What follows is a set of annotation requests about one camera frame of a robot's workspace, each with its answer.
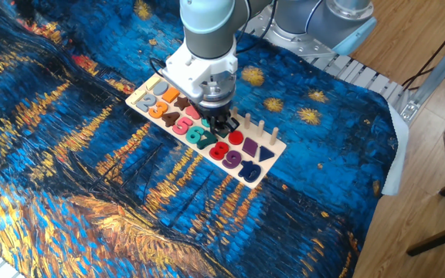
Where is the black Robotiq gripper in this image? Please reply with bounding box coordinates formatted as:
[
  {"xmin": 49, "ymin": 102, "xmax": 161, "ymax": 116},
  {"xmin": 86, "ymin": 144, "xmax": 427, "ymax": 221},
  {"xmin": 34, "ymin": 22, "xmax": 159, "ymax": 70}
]
[{"xmin": 195, "ymin": 100, "xmax": 242, "ymax": 137}]

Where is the dark green number seven piece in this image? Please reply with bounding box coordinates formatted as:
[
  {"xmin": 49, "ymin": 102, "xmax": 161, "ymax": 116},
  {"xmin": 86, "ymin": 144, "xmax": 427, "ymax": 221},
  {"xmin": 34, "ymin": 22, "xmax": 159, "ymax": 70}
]
[{"xmin": 195, "ymin": 130, "xmax": 219, "ymax": 151}]

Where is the red circle piece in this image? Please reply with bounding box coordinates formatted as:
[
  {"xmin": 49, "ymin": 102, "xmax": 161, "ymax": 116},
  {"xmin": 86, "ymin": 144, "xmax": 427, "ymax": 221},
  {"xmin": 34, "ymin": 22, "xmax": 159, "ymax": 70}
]
[{"xmin": 228, "ymin": 130, "xmax": 245, "ymax": 146}]

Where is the red number eight piece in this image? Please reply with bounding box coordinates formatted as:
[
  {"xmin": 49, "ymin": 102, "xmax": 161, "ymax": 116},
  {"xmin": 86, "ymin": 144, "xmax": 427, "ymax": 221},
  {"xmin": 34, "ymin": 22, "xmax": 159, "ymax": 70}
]
[{"xmin": 209, "ymin": 141, "xmax": 230, "ymax": 161}]

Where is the teal number six piece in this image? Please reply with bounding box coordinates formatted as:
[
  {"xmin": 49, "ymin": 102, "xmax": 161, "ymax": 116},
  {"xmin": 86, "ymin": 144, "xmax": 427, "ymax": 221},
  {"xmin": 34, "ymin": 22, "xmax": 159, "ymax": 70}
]
[{"xmin": 185, "ymin": 125, "xmax": 205, "ymax": 145}]

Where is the purple number nine piece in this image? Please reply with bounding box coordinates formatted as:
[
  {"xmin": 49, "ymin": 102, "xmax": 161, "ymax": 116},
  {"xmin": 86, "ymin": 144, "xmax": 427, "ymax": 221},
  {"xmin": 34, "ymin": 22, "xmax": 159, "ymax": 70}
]
[{"xmin": 222, "ymin": 150, "xmax": 243, "ymax": 170}]

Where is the purple quadrilateral piece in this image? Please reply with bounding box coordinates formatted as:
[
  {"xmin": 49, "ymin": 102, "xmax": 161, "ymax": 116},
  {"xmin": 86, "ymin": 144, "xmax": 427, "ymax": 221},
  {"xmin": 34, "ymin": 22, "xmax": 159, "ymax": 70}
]
[{"xmin": 242, "ymin": 137, "xmax": 260, "ymax": 158}]

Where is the pink number five piece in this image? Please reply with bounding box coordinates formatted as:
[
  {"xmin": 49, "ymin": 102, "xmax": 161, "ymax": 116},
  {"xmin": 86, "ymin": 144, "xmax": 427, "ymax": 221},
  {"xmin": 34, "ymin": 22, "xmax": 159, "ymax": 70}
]
[{"xmin": 172, "ymin": 117, "xmax": 194, "ymax": 136}]

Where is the brown star piece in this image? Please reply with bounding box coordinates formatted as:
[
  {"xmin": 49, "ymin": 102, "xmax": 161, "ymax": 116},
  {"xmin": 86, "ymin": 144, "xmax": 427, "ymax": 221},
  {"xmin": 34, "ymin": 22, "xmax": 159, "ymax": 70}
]
[{"xmin": 173, "ymin": 95, "xmax": 192, "ymax": 111}]

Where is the navy triangle piece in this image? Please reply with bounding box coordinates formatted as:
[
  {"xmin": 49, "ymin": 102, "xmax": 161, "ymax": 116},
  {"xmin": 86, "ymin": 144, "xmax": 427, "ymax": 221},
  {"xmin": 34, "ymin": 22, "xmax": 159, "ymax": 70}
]
[{"xmin": 259, "ymin": 145, "xmax": 276, "ymax": 163}]

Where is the navy number ten piece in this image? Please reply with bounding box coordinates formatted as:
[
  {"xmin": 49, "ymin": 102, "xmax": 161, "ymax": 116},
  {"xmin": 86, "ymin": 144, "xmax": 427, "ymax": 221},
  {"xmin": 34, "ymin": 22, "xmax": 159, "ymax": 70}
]
[{"xmin": 238, "ymin": 160, "xmax": 263, "ymax": 184}]

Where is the brown number four piece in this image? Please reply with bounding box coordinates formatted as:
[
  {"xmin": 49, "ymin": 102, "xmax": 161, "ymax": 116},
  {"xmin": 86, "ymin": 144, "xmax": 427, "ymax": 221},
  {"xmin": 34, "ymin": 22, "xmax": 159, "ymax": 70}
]
[{"xmin": 161, "ymin": 111, "xmax": 182, "ymax": 128}]

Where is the orange rectangle piece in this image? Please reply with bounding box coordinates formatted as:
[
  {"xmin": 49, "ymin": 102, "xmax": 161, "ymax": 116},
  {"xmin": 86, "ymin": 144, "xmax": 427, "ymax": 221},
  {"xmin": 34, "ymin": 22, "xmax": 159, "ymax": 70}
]
[{"xmin": 161, "ymin": 86, "xmax": 181, "ymax": 104}]

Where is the wooden number puzzle board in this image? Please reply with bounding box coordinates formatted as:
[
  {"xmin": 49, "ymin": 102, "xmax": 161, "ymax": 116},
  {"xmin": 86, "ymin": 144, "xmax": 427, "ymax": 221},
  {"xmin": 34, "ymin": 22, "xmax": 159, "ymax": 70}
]
[{"xmin": 124, "ymin": 74, "xmax": 287, "ymax": 189}]

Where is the orange number three piece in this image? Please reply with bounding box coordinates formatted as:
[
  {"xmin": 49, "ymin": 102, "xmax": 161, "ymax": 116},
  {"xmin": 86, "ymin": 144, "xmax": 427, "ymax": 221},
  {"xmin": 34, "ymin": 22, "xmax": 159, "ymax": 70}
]
[{"xmin": 148, "ymin": 100, "xmax": 168, "ymax": 120}]

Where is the grey oval piece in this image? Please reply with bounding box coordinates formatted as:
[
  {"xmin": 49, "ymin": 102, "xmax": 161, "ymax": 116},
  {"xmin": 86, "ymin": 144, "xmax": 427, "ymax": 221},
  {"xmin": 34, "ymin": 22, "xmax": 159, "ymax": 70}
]
[{"xmin": 152, "ymin": 81, "xmax": 169, "ymax": 97}]

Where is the grey number two piece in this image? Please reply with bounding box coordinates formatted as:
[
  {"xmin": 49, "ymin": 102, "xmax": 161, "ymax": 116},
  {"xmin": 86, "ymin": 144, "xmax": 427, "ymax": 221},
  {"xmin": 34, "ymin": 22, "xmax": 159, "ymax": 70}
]
[{"xmin": 135, "ymin": 94, "xmax": 156, "ymax": 114}]

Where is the starry night painted tablecloth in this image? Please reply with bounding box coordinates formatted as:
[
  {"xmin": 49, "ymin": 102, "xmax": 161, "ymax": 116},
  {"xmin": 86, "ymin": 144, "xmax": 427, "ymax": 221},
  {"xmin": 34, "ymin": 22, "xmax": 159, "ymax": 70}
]
[{"xmin": 0, "ymin": 0, "xmax": 399, "ymax": 278}]

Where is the white underlay cloth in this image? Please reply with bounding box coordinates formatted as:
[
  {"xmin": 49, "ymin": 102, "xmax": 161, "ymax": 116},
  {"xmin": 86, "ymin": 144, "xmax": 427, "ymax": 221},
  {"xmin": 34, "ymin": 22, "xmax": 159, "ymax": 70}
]
[{"xmin": 380, "ymin": 102, "xmax": 411, "ymax": 197}]

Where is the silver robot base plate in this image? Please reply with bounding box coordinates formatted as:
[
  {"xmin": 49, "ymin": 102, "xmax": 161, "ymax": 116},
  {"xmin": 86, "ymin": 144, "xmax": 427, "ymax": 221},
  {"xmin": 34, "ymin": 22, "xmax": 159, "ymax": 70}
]
[{"xmin": 245, "ymin": 7, "xmax": 349, "ymax": 61}]

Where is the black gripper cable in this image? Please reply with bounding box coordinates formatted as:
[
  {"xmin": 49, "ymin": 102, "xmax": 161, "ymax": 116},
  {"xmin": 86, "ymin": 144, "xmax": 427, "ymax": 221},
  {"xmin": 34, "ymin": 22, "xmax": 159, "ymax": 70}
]
[{"xmin": 148, "ymin": 0, "xmax": 281, "ymax": 84}]

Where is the aluminium frame beam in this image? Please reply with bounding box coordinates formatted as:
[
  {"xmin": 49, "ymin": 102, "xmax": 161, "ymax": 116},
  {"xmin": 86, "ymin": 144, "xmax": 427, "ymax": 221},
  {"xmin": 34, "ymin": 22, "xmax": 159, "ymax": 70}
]
[{"xmin": 398, "ymin": 33, "xmax": 445, "ymax": 124}]

